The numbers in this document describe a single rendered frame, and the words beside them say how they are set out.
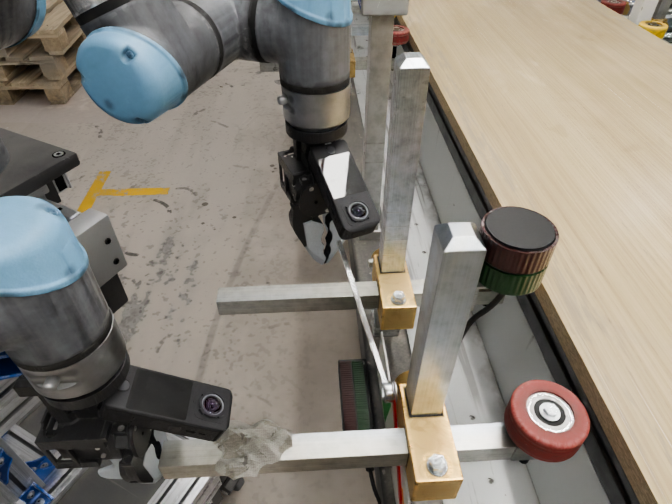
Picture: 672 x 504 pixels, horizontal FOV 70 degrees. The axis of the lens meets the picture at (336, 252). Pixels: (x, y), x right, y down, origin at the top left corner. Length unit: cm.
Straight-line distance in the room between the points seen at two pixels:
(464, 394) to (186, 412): 55
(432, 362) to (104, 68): 38
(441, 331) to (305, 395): 118
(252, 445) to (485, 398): 48
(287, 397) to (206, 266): 72
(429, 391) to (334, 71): 34
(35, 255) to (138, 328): 157
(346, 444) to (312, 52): 41
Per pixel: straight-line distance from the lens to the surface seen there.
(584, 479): 72
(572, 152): 103
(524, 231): 41
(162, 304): 196
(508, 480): 85
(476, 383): 93
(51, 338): 39
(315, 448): 57
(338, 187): 53
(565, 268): 75
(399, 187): 65
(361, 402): 78
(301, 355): 170
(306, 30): 49
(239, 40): 52
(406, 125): 60
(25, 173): 73
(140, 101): 42
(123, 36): 42
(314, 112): 52
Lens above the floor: 137
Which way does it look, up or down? 42 degrees down
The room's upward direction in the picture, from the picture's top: straight up
